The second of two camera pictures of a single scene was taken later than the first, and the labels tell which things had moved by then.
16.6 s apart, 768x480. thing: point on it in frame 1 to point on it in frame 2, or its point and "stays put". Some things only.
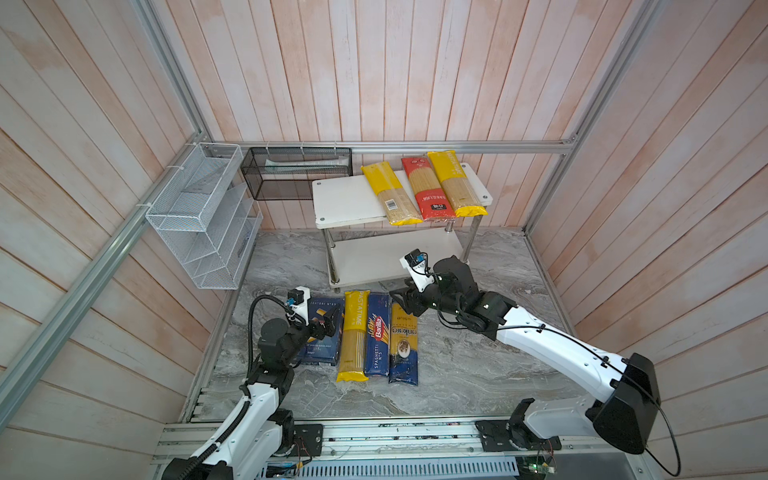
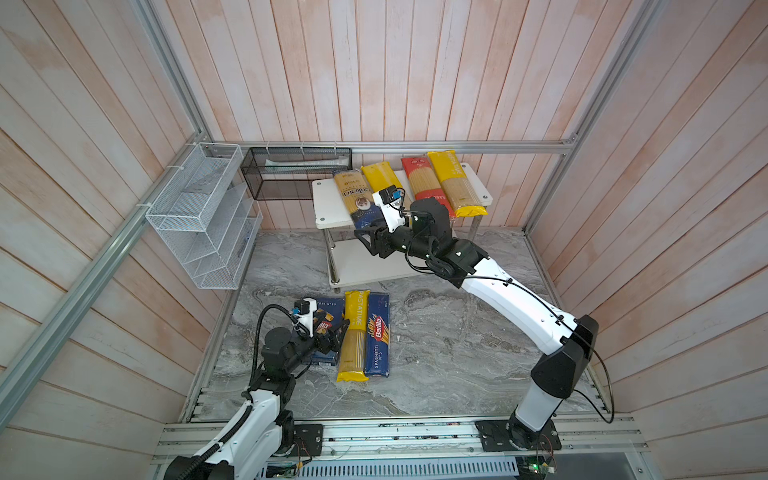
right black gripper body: [430, 298] to [403, 241]
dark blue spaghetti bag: [403, 345] to [361, 205]
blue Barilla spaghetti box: [377, 335] stays put
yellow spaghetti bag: [464, 198] stays put
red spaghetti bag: [431, 199] stays put
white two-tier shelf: [363, 246] stays put
